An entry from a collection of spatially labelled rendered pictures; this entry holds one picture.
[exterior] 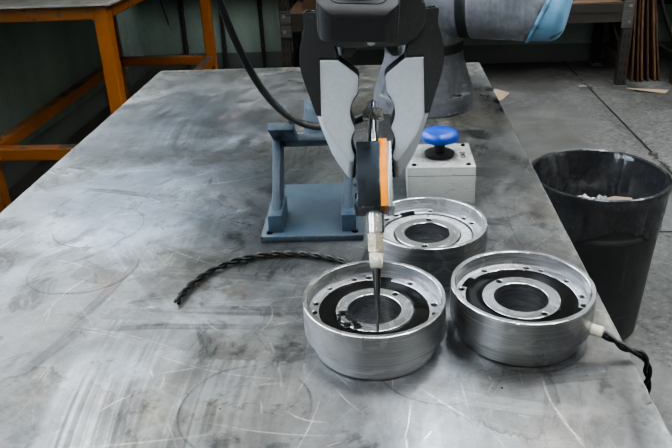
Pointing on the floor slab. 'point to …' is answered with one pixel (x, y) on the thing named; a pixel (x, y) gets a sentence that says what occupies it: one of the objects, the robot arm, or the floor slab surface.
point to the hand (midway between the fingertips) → (373, 163)
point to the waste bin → (609, 220)
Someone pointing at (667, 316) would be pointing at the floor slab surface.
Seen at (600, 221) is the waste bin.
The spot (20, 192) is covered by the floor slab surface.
